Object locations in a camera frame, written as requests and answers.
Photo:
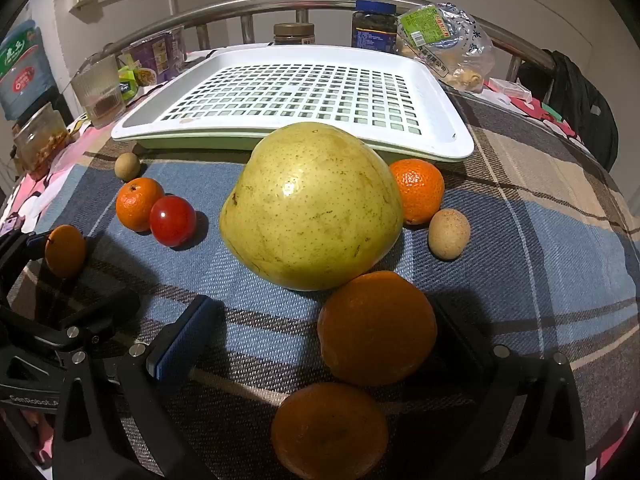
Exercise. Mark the white perforated plastic tray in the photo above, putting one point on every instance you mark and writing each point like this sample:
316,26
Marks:
300,95

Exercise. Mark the pink cartoon bedsheet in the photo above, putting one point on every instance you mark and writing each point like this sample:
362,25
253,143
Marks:
75,132

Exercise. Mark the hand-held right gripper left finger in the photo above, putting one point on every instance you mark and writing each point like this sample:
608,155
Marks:
182,340

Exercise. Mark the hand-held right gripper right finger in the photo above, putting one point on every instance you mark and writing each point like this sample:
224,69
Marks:
480,355

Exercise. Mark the large orange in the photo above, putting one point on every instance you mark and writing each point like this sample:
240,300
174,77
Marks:
330,430
377,327

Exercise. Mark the blue water jug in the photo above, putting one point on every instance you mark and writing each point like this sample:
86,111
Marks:
22,70

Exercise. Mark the brown lid jar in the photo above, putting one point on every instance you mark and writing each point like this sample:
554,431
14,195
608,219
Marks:
294,34

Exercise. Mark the small white box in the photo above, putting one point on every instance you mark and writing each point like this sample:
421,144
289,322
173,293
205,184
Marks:
512,91

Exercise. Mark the green packet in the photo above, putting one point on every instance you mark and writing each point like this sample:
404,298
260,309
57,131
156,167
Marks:
129,82

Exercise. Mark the metal bed rail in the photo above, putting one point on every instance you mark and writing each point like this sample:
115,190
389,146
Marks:
300,4

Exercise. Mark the blue lid jar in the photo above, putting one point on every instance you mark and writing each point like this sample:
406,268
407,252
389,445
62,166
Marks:
374,25

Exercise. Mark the small mandarin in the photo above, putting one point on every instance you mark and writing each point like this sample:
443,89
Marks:
65,251
137,205

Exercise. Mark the black bag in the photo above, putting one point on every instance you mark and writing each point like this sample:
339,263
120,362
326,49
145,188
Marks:
580,105

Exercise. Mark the clear plastic snack bag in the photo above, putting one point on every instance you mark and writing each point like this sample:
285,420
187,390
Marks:
445,45

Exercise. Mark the clear plastic food container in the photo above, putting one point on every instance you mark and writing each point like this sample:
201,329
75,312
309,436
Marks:
40,142

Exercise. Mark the plaid blanket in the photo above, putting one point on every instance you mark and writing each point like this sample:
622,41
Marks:
525,260

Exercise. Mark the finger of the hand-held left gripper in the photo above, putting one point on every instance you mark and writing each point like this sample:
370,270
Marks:
107,312
30,244

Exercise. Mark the bumpy bright mandarin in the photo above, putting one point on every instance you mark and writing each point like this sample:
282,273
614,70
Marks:
417,190

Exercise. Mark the ribbed glass cup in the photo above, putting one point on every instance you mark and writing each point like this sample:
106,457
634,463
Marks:
97,92

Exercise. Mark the red cherry tomato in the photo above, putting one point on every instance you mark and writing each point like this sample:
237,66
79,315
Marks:
172,221

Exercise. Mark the brown longan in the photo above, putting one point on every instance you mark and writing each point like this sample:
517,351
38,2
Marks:
449,234
126,166

